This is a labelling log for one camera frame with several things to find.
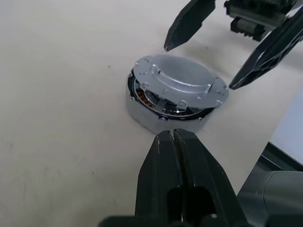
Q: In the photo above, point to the round silver motor cover plate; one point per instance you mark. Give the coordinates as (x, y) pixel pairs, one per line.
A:
(177, 75)

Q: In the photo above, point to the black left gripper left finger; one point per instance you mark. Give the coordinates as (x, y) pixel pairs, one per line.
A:
(161, 177)

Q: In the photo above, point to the grey robot body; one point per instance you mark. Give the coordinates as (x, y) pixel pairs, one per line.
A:
(279, 201)

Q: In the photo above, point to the black table frame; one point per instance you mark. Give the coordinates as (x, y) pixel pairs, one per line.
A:
(277, 158)

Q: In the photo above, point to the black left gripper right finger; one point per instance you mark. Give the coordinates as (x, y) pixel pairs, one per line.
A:
(203, 175)

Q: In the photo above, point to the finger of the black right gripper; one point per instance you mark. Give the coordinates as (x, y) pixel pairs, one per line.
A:
(272, 49)
(187, 23)

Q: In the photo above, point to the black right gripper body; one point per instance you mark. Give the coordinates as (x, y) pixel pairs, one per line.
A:
(255, 16)

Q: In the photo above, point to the motor stator with copper windings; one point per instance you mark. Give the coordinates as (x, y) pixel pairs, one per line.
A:
(142, 113)

